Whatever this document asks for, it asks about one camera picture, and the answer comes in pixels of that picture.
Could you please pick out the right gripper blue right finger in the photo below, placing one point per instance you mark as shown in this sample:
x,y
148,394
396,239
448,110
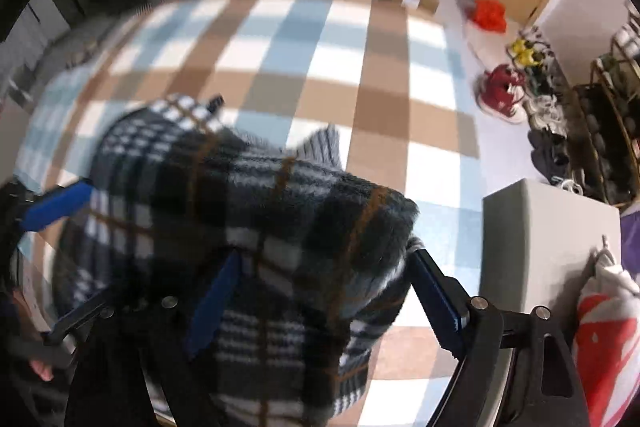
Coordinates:
x,y
471,333

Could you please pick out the person's left hand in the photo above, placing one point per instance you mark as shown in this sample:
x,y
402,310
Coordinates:
x,y
41,369

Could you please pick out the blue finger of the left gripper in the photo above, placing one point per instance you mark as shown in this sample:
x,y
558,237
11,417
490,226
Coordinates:
x,y
60,202

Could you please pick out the checkered bed cover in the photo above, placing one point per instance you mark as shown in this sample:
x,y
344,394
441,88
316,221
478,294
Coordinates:
x,y
389,80

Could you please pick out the orange bag on floor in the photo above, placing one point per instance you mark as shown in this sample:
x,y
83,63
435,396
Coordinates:
x,y
490,15

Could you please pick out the yellow sneakers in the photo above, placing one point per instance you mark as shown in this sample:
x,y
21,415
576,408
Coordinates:
x,y
523,53

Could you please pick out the plaid fleece jacket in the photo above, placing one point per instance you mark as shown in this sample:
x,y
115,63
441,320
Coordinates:
x,y
323,252

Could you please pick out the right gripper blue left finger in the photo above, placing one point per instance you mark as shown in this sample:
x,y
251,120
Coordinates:
x,y
188,299

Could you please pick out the wooden shoe rack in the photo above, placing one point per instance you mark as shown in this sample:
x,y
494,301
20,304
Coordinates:
x,y
609,107

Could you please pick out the red sneakers on floor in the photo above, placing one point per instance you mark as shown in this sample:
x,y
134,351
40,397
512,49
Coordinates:
x,y
501,94

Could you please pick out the grey bed footboard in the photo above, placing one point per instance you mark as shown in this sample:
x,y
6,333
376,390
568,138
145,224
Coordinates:
x,y
539,244

